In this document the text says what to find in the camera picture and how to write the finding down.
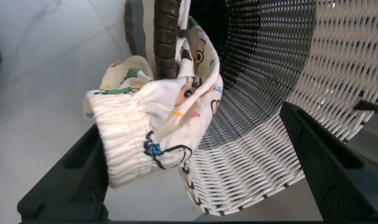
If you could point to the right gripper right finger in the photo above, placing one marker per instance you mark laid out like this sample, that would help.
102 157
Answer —
325 168

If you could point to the cream printed garment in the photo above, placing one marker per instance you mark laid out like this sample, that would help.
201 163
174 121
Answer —
139 124

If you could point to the white laundry basket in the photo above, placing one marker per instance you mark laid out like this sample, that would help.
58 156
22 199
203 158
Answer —
285 93

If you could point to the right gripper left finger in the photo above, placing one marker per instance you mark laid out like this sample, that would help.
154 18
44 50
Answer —
70 186

